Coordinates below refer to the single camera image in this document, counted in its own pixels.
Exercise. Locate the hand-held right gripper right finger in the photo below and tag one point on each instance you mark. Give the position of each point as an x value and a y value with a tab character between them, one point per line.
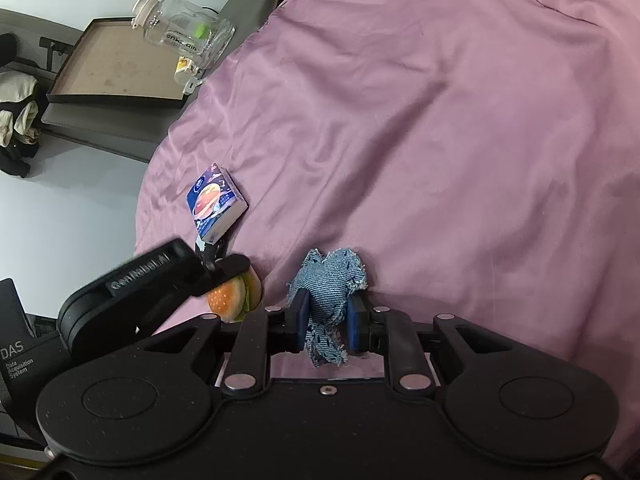
354	325

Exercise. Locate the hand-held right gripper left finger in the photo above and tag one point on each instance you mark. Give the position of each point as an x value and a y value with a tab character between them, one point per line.
300	322

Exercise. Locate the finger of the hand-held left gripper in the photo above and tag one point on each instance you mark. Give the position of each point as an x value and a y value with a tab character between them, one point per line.
227	270
212	252

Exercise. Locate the burger plush toy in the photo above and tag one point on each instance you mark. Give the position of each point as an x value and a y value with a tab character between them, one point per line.
232	297

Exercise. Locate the denim heart pouch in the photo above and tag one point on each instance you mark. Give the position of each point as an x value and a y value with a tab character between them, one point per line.
325	295

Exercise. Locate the small printed tissue pack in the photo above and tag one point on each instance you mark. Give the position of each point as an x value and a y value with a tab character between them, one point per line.
215	202

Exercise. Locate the grey chair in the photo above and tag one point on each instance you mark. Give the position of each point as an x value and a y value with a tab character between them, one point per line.
100	130

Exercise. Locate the small white boxes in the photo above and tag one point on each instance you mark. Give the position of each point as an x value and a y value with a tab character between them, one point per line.
187	77

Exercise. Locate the black framed brown board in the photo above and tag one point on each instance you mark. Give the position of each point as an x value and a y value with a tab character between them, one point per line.
120	65

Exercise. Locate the hanging dark and beige clothes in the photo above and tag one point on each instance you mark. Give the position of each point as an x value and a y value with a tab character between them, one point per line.
17	110

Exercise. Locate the clear plastic jar white lid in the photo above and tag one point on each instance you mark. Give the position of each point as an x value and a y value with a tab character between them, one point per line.
185	27

